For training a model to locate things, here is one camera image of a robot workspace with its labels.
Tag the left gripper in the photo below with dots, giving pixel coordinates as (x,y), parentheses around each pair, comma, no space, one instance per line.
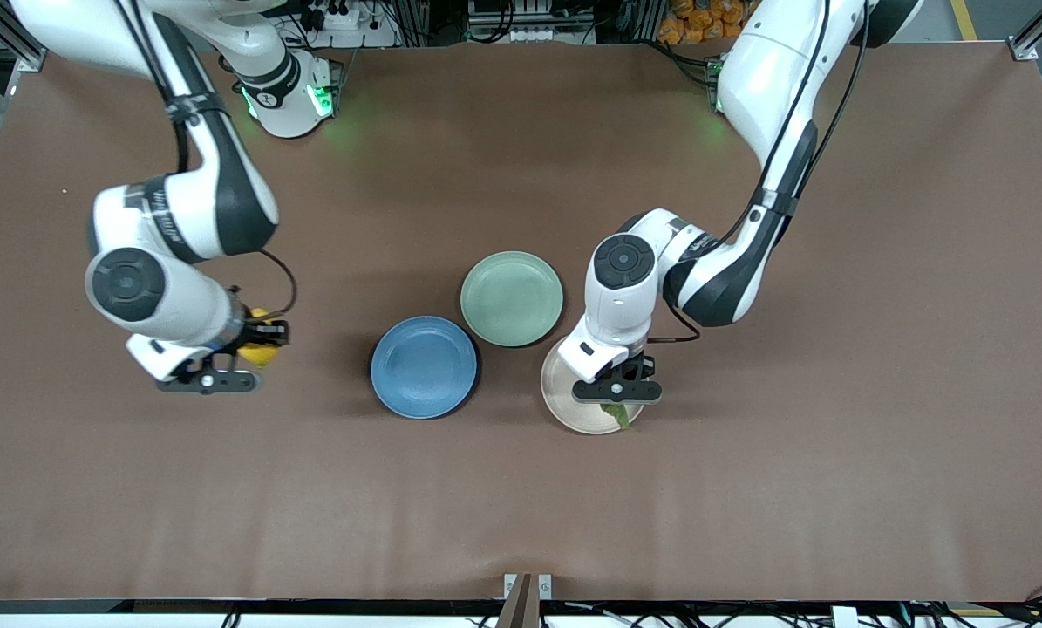
(643,365)

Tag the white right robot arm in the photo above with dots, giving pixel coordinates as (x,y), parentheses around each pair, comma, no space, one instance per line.
(180,310)

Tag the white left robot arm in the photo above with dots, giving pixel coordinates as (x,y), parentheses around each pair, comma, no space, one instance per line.
(773,78)

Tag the beige plate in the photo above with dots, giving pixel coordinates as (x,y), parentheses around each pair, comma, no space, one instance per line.
(573,412)

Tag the yellow lemon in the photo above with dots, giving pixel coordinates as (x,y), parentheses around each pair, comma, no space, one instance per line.
(259,356)

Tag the grey electronics rack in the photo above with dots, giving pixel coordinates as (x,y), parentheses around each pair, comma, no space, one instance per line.
(529,17)

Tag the green plate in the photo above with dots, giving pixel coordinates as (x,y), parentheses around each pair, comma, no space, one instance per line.
(512,299)

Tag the green lettuce leaf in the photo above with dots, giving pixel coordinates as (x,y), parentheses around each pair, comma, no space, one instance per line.
(618,417)

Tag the brown camera pole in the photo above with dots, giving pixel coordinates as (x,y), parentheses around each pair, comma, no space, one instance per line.
(520,610)

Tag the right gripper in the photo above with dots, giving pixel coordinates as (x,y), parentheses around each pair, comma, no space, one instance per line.
(257,334)

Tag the metal table edge bracket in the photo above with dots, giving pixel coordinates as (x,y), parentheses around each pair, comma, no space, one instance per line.
(509,584)

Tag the orange packet pile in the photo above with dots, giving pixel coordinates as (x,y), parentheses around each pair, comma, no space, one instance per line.
(695,22)

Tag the white power strip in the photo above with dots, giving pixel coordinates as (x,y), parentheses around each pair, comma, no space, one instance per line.
(337,16)

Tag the blue plate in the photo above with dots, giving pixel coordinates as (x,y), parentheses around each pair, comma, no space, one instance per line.
(425,366)

